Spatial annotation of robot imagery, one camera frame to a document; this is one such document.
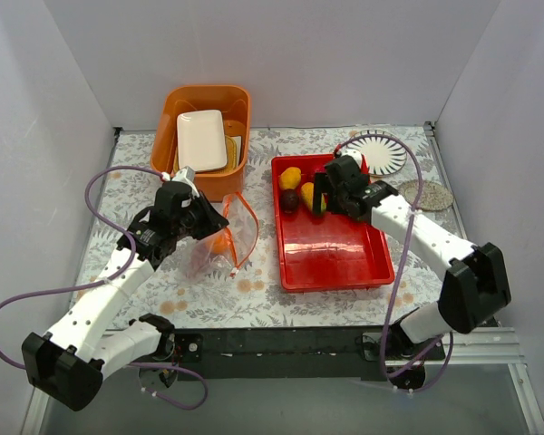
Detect orange tangerine toy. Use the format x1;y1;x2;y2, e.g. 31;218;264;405
206;230;231;256

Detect clear zip top bag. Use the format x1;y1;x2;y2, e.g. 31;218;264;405
179;192;259;281

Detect purple grape bunch toy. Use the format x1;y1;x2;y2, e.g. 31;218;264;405
185;245;210;279

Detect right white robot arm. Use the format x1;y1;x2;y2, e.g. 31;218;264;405
313;156;511;361

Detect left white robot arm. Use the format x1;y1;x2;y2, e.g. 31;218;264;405
22;181;228;411

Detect green yellow papaya toy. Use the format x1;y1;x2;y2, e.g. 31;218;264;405
300;182;326;216

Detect yellow mango toy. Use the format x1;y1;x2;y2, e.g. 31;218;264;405
278;167;302;190

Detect dark brown passion fruit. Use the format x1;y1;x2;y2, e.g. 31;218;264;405
279;189;300;213

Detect white striped round plate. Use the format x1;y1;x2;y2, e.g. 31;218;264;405
343;129;407;178

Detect red plastic tray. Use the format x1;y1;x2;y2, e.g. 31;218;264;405
271;154;394;293

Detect floral table mat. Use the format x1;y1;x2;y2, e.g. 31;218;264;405
79;127;441;329

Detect yellow tray in bin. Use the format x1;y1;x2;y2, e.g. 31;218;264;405
173;131;239;174

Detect white rectangular plate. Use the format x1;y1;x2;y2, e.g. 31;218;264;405
177;110;228;172

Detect speckled round coaster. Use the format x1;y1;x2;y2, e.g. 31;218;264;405
398;179;453;212

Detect orange plastic bin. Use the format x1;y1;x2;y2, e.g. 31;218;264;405
151;84;251;202

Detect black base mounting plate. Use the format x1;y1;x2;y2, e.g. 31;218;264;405
122;324;445;382

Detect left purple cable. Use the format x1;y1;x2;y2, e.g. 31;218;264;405
0;165;209;411

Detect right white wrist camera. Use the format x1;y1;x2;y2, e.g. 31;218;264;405
342;150;368;174

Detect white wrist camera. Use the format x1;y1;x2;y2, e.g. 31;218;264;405
171;166;199;198
342;150;368;174

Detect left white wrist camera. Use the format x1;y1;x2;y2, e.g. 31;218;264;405
171;166;199;198

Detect aluminium frame rail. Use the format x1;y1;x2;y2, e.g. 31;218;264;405
39;327;527;368

